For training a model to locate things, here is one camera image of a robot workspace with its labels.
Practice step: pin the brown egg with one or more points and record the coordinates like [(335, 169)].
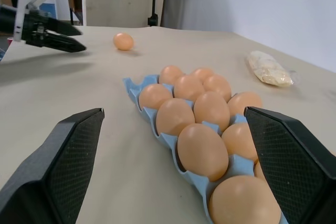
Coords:
[(218, 86), (154, 97), (242, 201), (123, 41), (170, 74), (203, 73), (239, 141), (175, 117), (242, 102), (202, 152), (189, 88), (259, 171), (212, 110)]

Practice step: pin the small red cup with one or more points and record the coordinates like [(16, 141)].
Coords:
[(10, 40)]

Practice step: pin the clear bag of pale food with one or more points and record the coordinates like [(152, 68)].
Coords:
[(267, 68)]

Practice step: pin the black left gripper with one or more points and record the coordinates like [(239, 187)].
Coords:
[(32, 28)]

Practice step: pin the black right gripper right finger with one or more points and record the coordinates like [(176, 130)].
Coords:
[(294, 166)]

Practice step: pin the blue egg carton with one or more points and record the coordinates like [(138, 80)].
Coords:
[(168, 140)]

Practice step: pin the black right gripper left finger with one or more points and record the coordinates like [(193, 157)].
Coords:
[(31, 182)]

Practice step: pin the blue box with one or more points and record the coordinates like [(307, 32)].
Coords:
[(48, 9)]

